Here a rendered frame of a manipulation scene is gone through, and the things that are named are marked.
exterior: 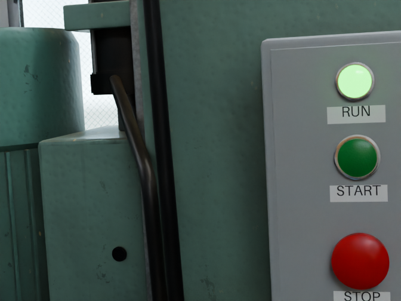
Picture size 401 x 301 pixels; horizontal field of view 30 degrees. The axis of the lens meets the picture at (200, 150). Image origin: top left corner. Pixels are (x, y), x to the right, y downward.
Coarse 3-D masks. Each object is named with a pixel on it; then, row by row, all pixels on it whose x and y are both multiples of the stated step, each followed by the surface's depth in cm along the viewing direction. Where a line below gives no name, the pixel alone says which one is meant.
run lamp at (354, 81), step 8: (352, 64) 39; (360, 64) 39; (344, 72) 39; (352, 72) 39; (360, 72) 38; (368, 72) 39; (336, 80) 39; (344, 80) 39; (352, 80) 39; (360, 80) 38; (368, 80) 38; (344, 88) 39; (352, 88) 39; (360, 88) 39; (368, 88) 39; (344, 96) 39; (352, 96) 39; (360, 96) 39
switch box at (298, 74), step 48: (288, 48) 40; (336, 48) 39; (384, 48) 39; (288, 96) 40; (336, 96) 40; (384, 96) 39; (288, 144) 40; (336, 144) 40; (384, 144) 39; (288, 192) 41; (288, 240) 41; (336, 240) 40; (384, 240) 40; (288, 288) 41; (336, 288) 41; (384, 288) 40
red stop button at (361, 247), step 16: (352, 240) 39; (368, 240) 39; (336, 256) 40; (352, 256) 39; (368, 256) 39; (384, 256) 39; (336, 272) 40; (352, 272) 39; (368, 272) 39; (384, 272) 39; (368, 288) 40
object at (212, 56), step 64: (192, 0) 47; (256, 0) 46; (320, 0) 45; (384, 0) 44; (192, 64) 47; (256, 64) 46; (192, 128) 48; (256, 128) 47; (192, 192) 48; (256, 192) 47; (192, 256) 49; (256, 256) 48
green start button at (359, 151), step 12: (348, 144) 39; (360, 144) 39; (372, 144) 39; (336, 156) 40; (348, 156) 39; (360, 156) 39; (372, 156) 39; (348, 168) 39; (360, 168) 39; (372, 168) 39
